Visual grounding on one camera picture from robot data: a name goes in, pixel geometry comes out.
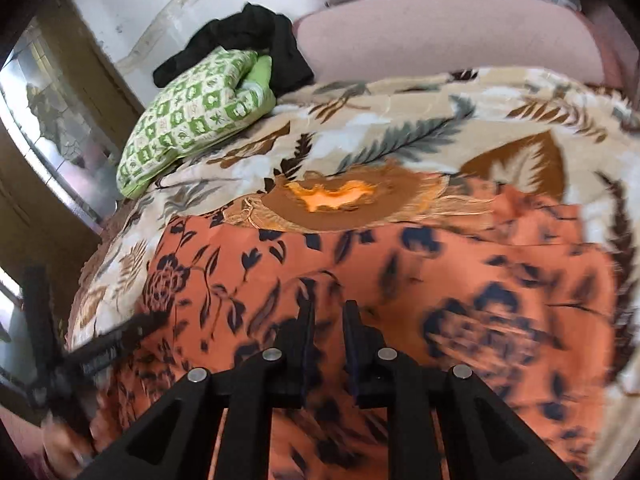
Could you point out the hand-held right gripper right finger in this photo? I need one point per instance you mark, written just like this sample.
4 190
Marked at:
351 355

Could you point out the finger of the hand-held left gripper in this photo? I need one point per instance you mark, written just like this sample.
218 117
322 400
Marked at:
125 335

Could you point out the pink headboard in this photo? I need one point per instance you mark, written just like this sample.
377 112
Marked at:
450 35

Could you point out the beige leaf print blanket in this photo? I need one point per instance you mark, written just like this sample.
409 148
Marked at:
400 125

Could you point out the person's left hand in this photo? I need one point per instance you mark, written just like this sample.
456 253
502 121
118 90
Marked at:
65 447

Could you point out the black cloth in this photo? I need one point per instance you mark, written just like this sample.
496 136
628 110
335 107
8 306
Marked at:
240 27

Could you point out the window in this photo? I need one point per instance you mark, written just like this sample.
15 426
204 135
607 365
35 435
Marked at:
55 115

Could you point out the green patterned pillow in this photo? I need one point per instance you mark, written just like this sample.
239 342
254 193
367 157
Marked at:
190 115

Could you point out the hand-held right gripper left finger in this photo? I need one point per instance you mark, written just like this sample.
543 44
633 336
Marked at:
301 355

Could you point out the orange black floral garment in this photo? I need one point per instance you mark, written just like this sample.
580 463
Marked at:
390 280

